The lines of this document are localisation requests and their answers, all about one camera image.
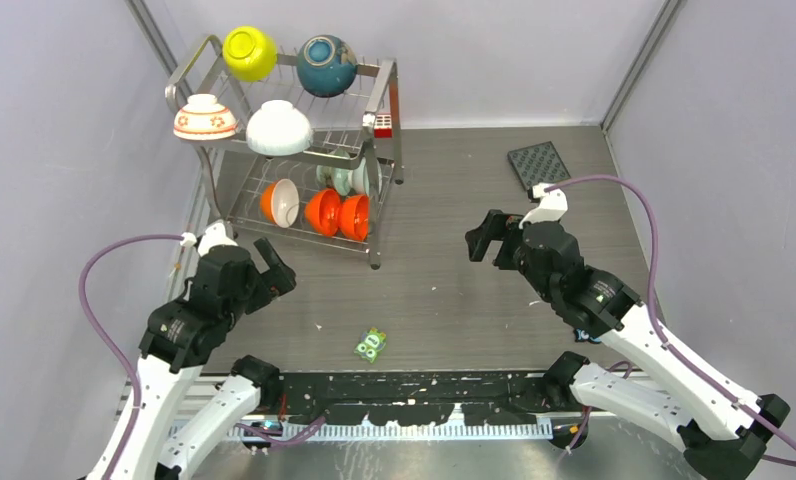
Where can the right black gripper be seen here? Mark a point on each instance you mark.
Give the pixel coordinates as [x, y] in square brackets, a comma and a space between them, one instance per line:
[493, 227]

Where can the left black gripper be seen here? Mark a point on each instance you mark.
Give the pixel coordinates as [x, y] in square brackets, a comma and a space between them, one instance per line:
[280, 277]

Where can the orange bowl white inside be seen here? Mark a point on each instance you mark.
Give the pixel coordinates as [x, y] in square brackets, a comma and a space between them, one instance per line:
[280, 203]

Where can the orange plastic bowl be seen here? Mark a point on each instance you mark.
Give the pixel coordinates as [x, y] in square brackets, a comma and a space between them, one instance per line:
[354, 217]
[322, 212]

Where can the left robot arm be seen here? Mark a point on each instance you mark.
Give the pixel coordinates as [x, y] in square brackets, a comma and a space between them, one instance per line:
[177, 344]

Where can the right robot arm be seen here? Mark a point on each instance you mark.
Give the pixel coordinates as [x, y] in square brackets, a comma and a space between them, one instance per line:
[718, 425]

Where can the metal two-tier dish rack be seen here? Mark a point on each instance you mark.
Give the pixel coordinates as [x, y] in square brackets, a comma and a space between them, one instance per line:
[234, 177]

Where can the dark grey studded baseplate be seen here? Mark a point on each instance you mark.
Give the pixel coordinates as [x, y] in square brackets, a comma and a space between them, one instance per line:
[540, 163]

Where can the green owl puzzle piece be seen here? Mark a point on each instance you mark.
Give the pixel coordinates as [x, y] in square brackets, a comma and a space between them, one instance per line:
[371, 344]

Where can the pale green ceramic bowl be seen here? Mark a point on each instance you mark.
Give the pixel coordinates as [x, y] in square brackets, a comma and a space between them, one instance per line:
[337, 178]

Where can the blue owl puzzle piece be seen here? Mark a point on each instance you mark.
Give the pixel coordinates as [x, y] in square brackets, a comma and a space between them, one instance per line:
[581, 336]

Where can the plain white bowl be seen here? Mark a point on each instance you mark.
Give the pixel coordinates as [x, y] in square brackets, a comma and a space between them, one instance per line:
[278, 129]

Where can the red white toy block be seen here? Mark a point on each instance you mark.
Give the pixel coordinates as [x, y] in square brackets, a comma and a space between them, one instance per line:
[383, 126]

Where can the white bowl red pattern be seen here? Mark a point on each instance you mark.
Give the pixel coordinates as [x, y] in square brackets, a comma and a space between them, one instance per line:
[204, 118]

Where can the dark blue ceramic bowl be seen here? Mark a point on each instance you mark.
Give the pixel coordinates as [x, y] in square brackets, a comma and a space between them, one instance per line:
[326, 66]

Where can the yellow bowl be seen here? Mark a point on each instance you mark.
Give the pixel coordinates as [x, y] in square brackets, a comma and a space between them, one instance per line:
[249, 54]

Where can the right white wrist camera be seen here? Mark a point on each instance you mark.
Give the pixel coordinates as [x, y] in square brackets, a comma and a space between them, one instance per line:
[550, 205]

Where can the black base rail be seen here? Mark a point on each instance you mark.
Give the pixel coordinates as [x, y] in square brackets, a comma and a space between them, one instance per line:
[415, 398]

